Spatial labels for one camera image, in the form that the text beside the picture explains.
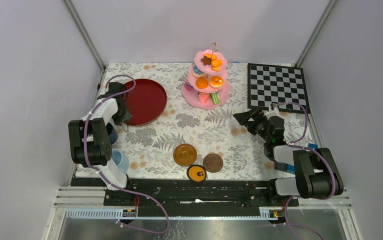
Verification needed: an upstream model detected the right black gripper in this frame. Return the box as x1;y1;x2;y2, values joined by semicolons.
233;106;272;143

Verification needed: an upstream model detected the dark red round tray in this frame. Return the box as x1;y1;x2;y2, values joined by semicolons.
125;78;168;126

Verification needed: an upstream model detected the orange pancake stack toy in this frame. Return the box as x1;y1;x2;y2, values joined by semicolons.
209;76;225;89

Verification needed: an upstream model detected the orange round cookie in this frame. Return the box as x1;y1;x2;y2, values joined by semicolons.
195;77;209;89

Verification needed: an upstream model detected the orange flower cookie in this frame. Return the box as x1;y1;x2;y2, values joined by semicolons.
211;59;223;68

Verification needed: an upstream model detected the blue frosted donut toy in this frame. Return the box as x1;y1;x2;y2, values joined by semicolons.
191;65;207;78

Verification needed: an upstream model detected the brown star cookie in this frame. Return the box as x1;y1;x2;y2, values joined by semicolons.
200;56;212;66

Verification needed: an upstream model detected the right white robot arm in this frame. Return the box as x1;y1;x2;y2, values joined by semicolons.
233;107;344;206

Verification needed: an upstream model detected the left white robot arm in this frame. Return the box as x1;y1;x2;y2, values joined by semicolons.
68;81;136;206

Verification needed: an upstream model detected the floral tablecloth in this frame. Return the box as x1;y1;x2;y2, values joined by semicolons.
75;62;324;182

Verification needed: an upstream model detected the black white chessboard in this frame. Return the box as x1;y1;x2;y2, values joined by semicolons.
247;63;311;114

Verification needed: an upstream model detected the green layered cake slice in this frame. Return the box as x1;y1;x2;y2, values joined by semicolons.
209;92;220;105

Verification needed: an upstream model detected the dark blue mug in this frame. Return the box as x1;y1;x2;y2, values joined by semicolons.
106;123;118;145

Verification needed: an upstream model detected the dark brown wooden coaster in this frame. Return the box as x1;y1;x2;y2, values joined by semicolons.
203;153;224;173

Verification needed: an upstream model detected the pink three-tier cake stand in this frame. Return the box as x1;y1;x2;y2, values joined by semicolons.
181;42;231;110

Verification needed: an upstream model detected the blue toy brick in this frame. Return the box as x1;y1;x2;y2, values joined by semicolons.
307;143;319;149

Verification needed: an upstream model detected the light brown wooden coaster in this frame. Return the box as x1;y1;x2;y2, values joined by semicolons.
173;143;197;167

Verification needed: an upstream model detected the purple cake slice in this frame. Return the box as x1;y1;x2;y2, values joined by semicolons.
183;81;194;92

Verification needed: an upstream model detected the orange face black coaster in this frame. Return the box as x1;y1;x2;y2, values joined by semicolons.
186;164;207;183

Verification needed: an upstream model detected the light blue mug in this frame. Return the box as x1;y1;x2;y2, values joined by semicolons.
111;149;130;174

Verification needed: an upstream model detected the square orange cracker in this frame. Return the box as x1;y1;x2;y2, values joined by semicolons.
204;53;217;61

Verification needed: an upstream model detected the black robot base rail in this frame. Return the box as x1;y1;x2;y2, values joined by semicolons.
103;178;288;218

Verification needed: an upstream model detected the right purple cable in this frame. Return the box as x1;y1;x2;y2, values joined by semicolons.
269;101;337;240

